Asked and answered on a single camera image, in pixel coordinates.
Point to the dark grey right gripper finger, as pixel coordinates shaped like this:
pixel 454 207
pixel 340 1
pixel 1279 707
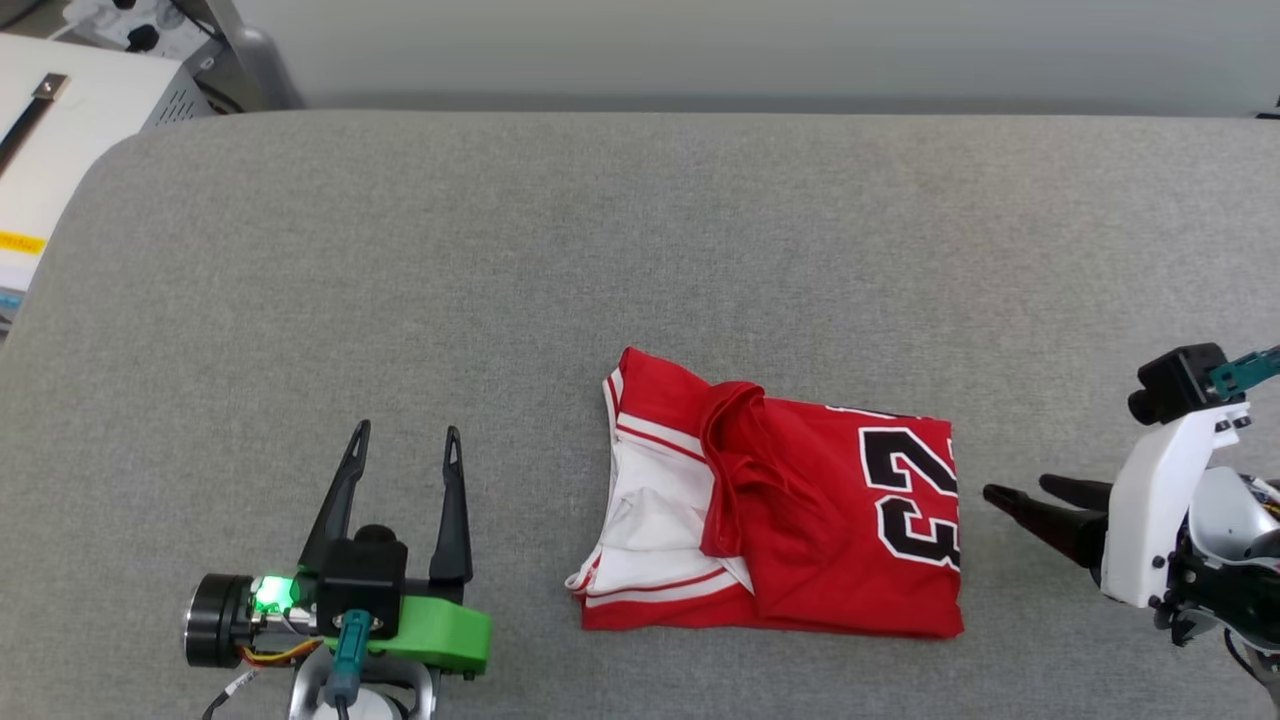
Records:
pixel 1085 493
pixel 1070 535

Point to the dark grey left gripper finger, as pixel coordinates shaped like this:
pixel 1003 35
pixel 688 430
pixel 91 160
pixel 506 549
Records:
pixel 338 510
pixel 452 530

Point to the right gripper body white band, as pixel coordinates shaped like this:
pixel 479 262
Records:
pixel 1150 510

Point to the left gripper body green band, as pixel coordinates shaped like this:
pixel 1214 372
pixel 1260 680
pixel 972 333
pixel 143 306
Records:
pixel 440 635

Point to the red and white basketball jersey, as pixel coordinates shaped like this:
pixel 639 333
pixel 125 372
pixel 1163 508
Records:
pixel 820 520

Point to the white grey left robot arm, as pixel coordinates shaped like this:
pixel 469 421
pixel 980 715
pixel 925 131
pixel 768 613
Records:
pixel 365 700

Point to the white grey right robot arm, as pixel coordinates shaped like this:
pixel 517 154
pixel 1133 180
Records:
pixel 1225 540

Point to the yellow warning label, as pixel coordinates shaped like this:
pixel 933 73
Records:
pixel 20 242

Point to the grey partition foot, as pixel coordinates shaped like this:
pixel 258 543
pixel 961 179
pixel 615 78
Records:
pixel 265 75

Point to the white metal equipment case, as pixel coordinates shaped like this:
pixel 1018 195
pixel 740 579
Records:
pixel 90 130

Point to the white power strip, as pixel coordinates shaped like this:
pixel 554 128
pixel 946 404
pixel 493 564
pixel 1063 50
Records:
pixel 100 25

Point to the light grey partition panel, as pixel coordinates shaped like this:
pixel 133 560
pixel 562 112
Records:
pixel 750 50

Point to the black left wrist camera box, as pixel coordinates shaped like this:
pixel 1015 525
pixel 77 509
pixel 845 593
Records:
pixel 362 585

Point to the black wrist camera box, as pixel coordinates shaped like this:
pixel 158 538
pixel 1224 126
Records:
pixel 1180 380
pixel 362 585

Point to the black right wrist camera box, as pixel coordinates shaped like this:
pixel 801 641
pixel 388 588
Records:
pixel 1180 380

